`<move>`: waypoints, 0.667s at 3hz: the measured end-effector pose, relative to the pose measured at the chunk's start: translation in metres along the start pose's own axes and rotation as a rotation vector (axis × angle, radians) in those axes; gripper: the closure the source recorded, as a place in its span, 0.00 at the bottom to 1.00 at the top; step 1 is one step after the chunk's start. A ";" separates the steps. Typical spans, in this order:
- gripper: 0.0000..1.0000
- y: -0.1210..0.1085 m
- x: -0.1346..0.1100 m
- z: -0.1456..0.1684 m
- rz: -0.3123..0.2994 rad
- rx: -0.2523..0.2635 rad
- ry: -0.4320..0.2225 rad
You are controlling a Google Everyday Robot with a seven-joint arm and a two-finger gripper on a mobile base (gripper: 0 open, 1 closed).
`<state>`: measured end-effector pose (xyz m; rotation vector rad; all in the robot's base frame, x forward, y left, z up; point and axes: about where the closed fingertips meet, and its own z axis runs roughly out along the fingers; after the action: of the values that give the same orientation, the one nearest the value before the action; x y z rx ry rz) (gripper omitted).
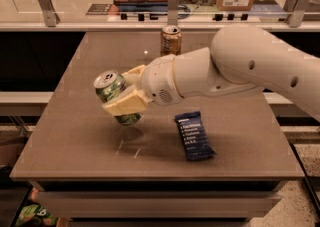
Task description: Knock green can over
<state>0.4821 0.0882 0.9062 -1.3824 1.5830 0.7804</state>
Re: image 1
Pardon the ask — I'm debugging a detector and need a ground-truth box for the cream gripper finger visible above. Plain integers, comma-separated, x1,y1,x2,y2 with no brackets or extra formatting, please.
122,65,146,86
102,85,150,116

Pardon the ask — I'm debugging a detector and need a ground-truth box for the green snack bag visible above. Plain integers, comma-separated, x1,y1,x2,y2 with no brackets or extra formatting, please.
15,204,58,227

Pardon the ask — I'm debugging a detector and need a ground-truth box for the right metal railing bracket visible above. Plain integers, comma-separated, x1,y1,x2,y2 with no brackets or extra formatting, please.
287,0,310,28

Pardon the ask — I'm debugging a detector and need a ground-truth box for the orange soda can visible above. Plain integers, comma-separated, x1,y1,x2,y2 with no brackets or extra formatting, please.
160,25,182,56

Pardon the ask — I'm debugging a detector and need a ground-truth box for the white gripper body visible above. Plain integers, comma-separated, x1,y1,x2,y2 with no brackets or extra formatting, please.
141,54,182,106

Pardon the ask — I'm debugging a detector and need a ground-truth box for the metal railing bracket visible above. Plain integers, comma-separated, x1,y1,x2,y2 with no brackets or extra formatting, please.
287,0,310,28
38,0,60,27
167,0,179,26

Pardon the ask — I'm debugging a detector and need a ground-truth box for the blue snack bar wrapper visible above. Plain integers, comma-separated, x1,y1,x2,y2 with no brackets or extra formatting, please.
174,111,215,161

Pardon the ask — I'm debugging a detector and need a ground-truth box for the table drawer front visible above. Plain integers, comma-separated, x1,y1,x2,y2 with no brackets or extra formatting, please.
36,192,281,219

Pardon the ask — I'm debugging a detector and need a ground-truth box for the middle metal railing bracket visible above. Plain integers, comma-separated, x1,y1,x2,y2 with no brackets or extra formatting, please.
167,0,179,26

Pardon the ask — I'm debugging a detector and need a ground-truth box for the left metal railing bracket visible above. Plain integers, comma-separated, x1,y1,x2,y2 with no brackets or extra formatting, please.
38,0,60,27

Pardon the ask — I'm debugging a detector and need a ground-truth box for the green soda can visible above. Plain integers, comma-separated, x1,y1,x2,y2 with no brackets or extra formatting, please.
93,69,141,126

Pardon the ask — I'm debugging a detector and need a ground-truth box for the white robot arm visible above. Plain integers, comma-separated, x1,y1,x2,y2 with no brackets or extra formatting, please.
103,26,320,120

